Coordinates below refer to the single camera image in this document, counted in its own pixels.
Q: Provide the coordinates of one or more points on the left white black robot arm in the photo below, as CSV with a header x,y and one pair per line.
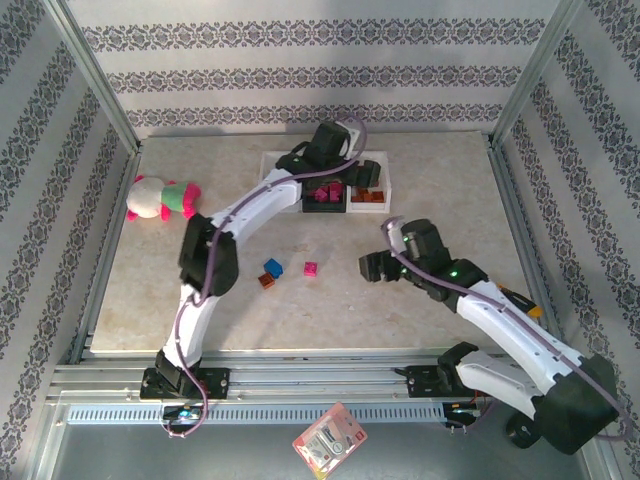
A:
x,y
260,200

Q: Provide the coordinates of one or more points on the small circuit board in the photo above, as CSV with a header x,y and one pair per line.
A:
x,y
182,413
462,410

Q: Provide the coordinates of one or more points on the black plastic container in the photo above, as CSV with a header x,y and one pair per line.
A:
x,y
325,207

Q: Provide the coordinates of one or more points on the aluminium frame post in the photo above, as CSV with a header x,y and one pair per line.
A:
x,y
96,75
532,75

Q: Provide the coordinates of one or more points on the white plastic container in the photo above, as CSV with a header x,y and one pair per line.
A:
x,y
267,180
385,165

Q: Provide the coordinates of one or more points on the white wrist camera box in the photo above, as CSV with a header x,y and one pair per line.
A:
x,y
393,232
351,131

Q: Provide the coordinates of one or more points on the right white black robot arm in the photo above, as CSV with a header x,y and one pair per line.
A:
x,y
515,340

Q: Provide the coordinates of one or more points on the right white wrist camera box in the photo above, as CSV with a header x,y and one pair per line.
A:
x,y
393,232

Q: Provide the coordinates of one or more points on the long aluminium rail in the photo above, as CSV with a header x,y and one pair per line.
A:
x,y
325,380

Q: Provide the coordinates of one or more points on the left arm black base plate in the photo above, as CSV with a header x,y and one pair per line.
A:
x,y
220,382

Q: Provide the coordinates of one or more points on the pink blister pack card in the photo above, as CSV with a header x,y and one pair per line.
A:
x,y
330,440

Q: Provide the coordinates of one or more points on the pink square lego brick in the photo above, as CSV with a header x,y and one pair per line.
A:
x,y
339,189
330,193
316,194
311,269

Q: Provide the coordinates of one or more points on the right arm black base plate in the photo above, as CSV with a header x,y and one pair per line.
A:
x,y
425,382

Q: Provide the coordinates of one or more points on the white pink green plush toy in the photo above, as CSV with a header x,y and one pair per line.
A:
x,y
145,200

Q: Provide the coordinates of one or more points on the aluminium side rail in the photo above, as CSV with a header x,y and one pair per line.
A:
x,y
506,175
107,250

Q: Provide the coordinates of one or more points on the black yellow utility knife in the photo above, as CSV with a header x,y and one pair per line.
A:
x,y
536,312

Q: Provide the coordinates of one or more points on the grey metal base panel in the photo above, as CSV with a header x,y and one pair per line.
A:
x,y
450,460

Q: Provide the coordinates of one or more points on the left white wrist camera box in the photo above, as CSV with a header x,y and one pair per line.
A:
x,y
351,131

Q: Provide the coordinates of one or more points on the black round puck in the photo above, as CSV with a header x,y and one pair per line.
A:
x,y
520,432

